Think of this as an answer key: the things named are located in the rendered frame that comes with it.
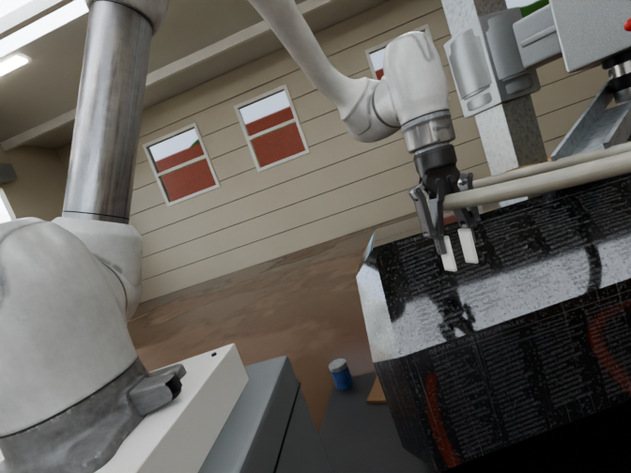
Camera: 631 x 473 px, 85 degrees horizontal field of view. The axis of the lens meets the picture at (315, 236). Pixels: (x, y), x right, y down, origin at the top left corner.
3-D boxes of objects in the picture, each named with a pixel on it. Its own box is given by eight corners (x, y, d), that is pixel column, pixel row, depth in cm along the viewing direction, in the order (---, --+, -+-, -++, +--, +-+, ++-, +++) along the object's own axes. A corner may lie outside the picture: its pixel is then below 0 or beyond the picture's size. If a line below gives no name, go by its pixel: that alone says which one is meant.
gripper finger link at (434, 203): (444, 178, 64) (438, 177, 63) (447, 237, 64) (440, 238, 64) (432, 181, 68) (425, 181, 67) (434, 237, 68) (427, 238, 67)
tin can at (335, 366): (348, 376, 193) (341, 356, 192) (357, 383, 184) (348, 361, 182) (333, 385, 190) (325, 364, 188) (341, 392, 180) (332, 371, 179)
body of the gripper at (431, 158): (424, 148, 61) (438, 199, 61) (463, 139, 63) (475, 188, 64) (403, 158, 68) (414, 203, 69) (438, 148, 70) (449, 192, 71)
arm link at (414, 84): (467, 103, 62) (422, 127, 74) (446, 17, 60) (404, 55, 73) (418, 114, 58) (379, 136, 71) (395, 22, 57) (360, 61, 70)
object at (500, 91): (460, 122, 200) (439, 52, 195) (525, 98, 190) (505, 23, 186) (473, 113, 167) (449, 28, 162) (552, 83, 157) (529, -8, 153)
